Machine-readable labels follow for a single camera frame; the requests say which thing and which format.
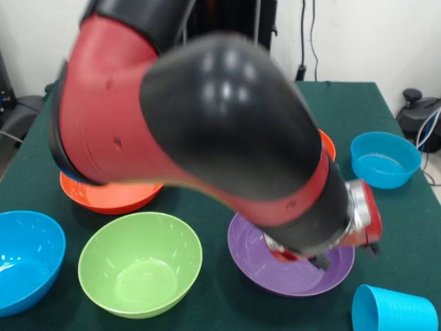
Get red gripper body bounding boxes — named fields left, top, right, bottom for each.
left=270, top=179, right=383, bottom=263

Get blue cup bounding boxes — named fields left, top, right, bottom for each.
left=351, top=284, right=439, bottom=331

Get purple bowl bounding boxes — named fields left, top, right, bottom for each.
left=227, top=210, right=356, bottom=298

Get low blue ridged bowl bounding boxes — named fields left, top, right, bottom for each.
left=350, top=132, right=422, bottom=190

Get red-orange bowl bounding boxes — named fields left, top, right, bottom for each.
left=59, top=170, right=163, bottom=215
left=318, top=129, right=337, bottom=163

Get dark green table cloth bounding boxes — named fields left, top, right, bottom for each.
left=0, top=78, right=441, bottom=331

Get green bowl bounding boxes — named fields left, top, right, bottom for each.
left=77, top=212, right=203, bottom=319

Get large blue bowl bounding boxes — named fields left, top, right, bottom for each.
left=0, top=210, right=67, bottom=318

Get blue and white cables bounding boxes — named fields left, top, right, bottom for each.
left=415, top=106, right=441, bottom=187

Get black cable with plug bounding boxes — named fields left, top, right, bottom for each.
left=296, top=0, right=308, bottom=82

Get thin black wall cable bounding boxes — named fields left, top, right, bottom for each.
left=309, top=0, right=320, bottom=82

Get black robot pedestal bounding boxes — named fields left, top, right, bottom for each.
left=182, top=0, right=278, bottom=52

